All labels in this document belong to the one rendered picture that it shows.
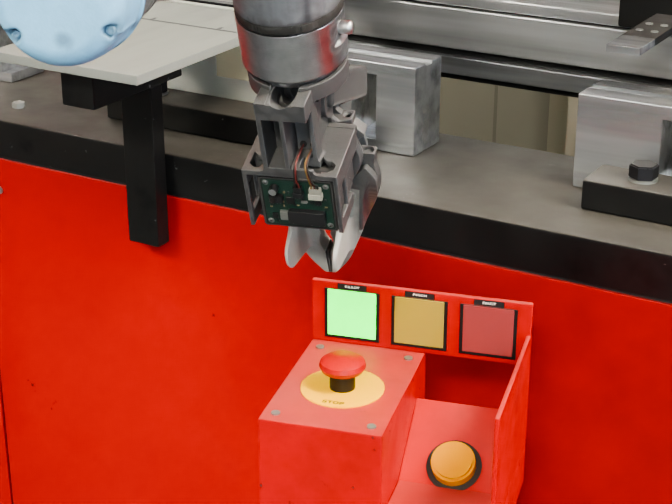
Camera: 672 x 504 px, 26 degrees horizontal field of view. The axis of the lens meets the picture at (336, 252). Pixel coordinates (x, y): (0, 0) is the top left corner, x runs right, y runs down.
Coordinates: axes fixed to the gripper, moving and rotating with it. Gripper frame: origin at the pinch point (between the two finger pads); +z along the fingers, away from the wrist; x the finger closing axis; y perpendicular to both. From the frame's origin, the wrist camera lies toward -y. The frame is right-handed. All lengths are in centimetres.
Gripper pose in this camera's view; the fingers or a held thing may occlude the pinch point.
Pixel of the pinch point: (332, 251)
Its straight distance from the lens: 116.4
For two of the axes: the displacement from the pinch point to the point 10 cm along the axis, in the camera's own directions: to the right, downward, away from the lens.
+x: 9.7, 0.9, -2.4
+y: -2.4, 6.6, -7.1
